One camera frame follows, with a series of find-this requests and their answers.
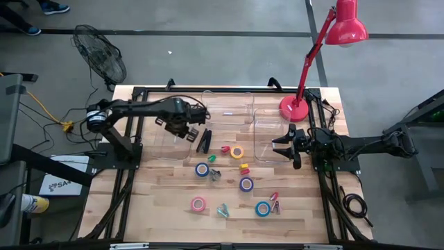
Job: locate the red desk lamp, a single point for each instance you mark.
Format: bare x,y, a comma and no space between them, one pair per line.
294,109

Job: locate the yellow tape roll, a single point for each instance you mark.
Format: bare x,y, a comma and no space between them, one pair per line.
237,146

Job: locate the yellow mini stapler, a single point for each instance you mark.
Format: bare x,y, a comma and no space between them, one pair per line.
243,166

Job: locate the white printed box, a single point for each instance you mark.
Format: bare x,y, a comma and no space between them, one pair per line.
66,184

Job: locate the purple tape roll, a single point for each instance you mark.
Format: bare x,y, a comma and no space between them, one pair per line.
240,184

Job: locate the black metal stand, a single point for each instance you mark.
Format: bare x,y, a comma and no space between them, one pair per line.
425,163

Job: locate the black staple remover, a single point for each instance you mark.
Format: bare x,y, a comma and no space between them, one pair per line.
215,174

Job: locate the black floor fan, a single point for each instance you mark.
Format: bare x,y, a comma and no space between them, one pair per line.
100,55

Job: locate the light blue tape roll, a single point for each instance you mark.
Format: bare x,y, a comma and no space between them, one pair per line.
257,209

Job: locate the clear plastic bin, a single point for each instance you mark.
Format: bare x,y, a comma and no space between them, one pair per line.
267,139
227,104
166,149

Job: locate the black table frame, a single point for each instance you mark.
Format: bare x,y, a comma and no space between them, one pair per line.
121,194

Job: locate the person's shoe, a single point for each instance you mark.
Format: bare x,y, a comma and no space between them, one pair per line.
33,31
55,8

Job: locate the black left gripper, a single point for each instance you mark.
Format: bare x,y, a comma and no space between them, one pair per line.
180,119

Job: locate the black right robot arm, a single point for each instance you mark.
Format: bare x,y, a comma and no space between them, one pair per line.
364,144

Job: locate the red staple remover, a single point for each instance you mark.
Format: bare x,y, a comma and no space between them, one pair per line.
274,196

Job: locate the teal staple remover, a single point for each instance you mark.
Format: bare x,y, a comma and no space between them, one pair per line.
223,210

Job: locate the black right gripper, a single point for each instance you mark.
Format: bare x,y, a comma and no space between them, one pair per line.
301,141

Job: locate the yellow white spray can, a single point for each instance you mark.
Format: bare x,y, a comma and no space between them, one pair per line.
36,204

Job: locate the dark blue tape roll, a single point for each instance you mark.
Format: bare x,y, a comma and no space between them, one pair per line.
196,170

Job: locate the red mini stapler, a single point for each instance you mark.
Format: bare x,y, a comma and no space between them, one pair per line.
225,149
245,171

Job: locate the green mini stapler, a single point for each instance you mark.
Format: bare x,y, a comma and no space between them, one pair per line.
212,158

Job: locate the black stapler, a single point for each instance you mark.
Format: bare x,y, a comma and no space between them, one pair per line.
205,140

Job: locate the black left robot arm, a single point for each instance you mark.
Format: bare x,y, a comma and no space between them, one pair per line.
138,107

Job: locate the pink tape roll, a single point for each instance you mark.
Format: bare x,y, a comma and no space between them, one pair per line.
192,204

